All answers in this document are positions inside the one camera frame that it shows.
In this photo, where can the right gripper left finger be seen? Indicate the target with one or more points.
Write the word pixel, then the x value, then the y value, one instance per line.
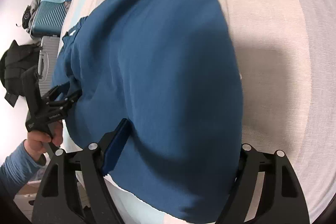
pixel 73 189

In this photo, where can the person's left hand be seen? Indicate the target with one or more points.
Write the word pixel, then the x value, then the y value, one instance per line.
pixel 34 144

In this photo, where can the striped bed sheet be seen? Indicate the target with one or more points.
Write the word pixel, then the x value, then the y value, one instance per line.
pixel 285 53

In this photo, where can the grey clothes pile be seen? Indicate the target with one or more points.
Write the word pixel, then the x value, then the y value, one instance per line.
pixel 29 14

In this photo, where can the teal hard suitcase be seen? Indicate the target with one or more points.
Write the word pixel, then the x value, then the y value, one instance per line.
pixel 48 20

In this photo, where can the grey hard suitcase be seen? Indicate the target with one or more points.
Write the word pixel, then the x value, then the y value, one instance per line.
pixel 47 61

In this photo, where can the blue and white jacket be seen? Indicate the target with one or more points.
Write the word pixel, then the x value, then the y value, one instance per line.
pixel 170 68

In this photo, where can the blue sleeved left forearm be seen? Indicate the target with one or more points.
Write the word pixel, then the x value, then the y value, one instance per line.
pixel 18 168

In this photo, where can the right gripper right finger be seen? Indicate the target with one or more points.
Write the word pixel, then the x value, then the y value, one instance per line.
pixel 282 199

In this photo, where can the black backpack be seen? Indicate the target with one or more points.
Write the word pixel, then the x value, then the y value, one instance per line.
pixel 14 62

